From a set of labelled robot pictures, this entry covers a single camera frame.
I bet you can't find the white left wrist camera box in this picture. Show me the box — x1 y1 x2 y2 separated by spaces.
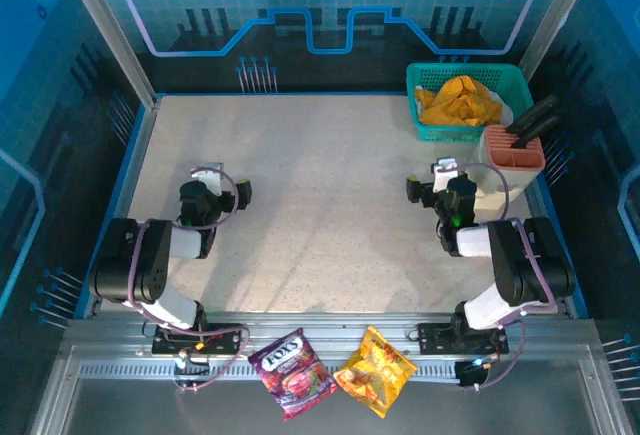
191 162 224 196

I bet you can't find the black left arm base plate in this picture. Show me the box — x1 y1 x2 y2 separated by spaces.
151 322 244 356

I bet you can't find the black controller board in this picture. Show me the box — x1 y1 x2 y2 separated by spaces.
173 348 211 391
455 358 489 389

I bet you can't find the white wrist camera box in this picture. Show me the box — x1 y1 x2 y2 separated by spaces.
191 162 224 196
432 157 459 194

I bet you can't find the white t-shirt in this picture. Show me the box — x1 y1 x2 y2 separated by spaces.
487 85 515 126

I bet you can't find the black left controller board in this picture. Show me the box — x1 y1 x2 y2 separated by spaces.
173 348 211 391

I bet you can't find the teal plastic basket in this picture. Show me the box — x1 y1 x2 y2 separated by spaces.
405 62 535 144

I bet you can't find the cream knife block pink top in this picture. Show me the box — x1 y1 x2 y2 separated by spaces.
472 124 547 221

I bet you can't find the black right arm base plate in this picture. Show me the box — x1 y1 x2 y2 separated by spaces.
417 322 510 356

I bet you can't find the aluminium frame post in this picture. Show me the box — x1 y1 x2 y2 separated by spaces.
54 0 161 109
517 0 604 71

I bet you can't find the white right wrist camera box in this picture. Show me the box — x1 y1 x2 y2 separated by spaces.
432 157 459 194

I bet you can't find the yellow snack bag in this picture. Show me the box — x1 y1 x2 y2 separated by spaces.
333 324 418 419

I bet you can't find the black handled knife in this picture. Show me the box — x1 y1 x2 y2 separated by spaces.
505 94 560 134
512 115 562 150

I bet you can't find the yellow t-shirt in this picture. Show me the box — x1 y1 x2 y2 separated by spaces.
414 74 504 127

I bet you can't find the purple candy bag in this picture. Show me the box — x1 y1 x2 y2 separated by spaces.
248 328 340 422

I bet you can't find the aluminium front rail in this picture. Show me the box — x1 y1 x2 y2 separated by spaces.
64 312 601 381

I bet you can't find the black right controller board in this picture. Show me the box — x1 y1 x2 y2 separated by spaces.
455 358 489 389

